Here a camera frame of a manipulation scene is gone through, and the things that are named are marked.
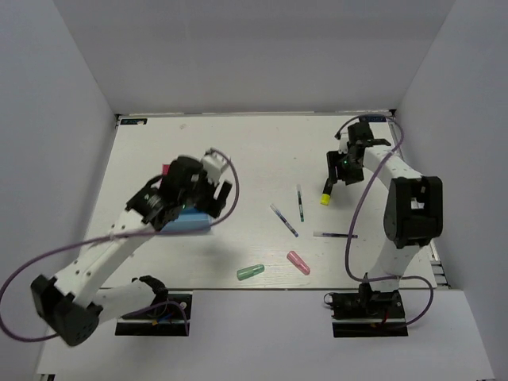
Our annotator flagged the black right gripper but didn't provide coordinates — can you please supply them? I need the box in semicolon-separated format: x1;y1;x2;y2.
326;149;364;187

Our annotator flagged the yellow cap black highlighter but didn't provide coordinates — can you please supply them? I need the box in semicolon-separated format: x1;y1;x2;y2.
321;179;333;206

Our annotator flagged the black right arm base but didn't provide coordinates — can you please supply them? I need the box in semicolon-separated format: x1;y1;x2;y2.
323;289;408;338

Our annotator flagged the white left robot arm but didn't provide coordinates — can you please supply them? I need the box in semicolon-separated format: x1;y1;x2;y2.
30;148;239;347

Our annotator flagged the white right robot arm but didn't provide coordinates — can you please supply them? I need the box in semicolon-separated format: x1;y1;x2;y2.
321;116;443;317

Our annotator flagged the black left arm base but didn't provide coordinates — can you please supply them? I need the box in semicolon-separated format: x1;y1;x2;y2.
114;293;193;337

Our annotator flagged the pink blue tiered organizer box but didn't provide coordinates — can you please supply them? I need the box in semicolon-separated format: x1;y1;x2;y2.
161;164;211;234

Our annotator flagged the green ink pen refill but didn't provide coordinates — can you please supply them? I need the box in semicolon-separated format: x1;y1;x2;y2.
296;184;305;222

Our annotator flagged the right corner table sticker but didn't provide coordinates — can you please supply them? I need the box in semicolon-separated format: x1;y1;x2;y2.
359;115;387;123

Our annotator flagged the corner table sticker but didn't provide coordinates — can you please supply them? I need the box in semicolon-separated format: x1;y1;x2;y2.
359;115;387;123
120;118;148;125

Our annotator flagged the blue ink pen refill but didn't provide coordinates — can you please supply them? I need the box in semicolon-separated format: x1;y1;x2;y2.
270;204;299;237

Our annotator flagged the purple ink pen refill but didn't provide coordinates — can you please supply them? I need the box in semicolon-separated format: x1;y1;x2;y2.
313;231;358;239

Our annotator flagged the left corner table sticker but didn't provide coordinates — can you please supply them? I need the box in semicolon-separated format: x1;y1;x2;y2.
120;118;148;125

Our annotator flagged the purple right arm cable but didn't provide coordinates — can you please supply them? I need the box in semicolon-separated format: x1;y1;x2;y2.
336;115;434;329

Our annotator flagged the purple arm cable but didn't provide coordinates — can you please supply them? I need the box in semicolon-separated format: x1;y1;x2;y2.
336;115;434;329
0;148;240;343

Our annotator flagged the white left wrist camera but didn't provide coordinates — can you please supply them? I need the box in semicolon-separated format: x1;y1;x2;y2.
201;148;229;186

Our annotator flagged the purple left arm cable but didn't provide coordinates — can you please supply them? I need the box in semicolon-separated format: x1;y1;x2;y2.
0;148;240;343

